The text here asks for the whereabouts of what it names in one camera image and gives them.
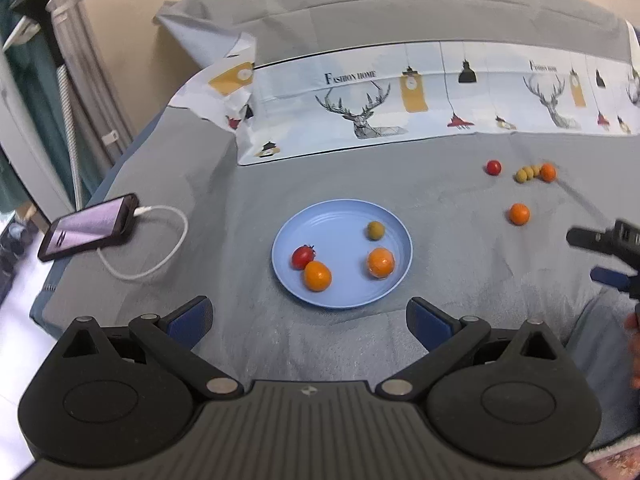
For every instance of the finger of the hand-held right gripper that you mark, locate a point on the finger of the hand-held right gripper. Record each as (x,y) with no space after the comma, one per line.
(612,279)
(590,239)

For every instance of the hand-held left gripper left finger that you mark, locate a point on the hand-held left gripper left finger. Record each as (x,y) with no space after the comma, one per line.
(192,321)

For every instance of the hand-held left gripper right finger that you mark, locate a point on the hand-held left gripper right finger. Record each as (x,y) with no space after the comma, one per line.
(430,325)

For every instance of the small tangerine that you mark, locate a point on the small tangerine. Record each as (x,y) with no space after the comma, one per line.
(519,214)
(317,275)
(380,262)
(548,172)

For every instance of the blue plastic plate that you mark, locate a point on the blue plastic plate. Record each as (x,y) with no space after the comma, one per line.
(345,285)

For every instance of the red cherry tomato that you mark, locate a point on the red cherry tomato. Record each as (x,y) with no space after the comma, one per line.
(493,167)

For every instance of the cherry tomato with stem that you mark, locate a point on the cherry tomato with stem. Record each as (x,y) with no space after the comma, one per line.
(303,256)

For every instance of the person's right hand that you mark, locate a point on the person's right hand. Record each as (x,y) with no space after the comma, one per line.
(635,355)

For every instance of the person's grey clothing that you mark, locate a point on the person's grey clothing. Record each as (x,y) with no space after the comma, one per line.
(600,385)

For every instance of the grey bed sheet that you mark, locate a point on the grey bed sheet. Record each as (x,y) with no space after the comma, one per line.
(225,185)

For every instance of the black smartphone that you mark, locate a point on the black smartphone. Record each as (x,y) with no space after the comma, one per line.
(87,227)

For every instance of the floral fabric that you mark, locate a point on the floral fabric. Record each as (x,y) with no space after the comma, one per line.
(620,462)

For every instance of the grey shoe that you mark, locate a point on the grey shoe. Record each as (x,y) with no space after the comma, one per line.
(17,235)

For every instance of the white curtain clip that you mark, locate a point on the white curtain clip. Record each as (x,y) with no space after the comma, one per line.
(110,136)

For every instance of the deer print pillow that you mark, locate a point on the deer print pillow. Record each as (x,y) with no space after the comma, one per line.
(450,90)

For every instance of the dotted white pole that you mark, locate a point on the dotted white pole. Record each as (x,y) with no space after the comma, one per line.
(67,125)

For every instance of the grey curtain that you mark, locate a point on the grey curtain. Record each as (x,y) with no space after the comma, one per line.
(95,85)

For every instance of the grey pillow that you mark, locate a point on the grey pillow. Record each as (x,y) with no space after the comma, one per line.
(375,10)

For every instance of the white door frame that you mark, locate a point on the white door frame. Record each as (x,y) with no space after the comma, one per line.
(25,135)

